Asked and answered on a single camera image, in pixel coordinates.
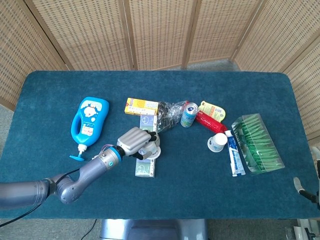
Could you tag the blue table cloth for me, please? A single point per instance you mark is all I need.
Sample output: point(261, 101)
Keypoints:
point(175, 195)

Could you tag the light blue drink can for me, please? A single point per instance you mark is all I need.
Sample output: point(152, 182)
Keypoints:
point(188, 117)

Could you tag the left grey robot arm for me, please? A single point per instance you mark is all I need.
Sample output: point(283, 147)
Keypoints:
point(95, 167)

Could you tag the yellow green packet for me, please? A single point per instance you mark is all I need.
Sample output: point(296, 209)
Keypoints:
point(212, 110)

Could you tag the long tissue pack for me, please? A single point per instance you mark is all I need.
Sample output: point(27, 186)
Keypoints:
point(145, 170)

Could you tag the blue pump bottle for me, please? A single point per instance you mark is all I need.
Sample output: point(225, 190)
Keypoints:
point(90, 117)

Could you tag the red foil packet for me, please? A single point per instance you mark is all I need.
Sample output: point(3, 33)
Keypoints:
point(208, 123)

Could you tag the white floor object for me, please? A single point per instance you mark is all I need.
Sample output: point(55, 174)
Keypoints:
point(303, 231)

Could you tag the bamboo folding screen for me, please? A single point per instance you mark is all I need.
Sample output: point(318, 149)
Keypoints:
point(160, 30)

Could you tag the clear bag of black pieces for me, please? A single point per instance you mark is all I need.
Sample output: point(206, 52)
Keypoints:
point(170, 115)

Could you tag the clear box of green sachets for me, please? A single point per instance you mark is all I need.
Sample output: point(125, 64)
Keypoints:
point(260, 147)

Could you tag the white paper cup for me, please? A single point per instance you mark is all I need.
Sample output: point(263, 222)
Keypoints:
point(217, 142)
point(153, 149)
point(157, 154)

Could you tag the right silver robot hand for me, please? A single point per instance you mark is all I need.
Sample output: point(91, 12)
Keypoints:
point(318, 180)

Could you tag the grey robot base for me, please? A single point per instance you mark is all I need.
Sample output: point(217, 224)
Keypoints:
point(150, 230)

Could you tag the white blue toothpaste tube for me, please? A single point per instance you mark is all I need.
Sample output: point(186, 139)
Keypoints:
point(235, 155)

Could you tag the yellow cardboard box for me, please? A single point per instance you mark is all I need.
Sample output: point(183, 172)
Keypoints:
point(140, 106)

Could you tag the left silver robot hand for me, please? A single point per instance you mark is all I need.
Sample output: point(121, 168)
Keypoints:
point(133, 140)

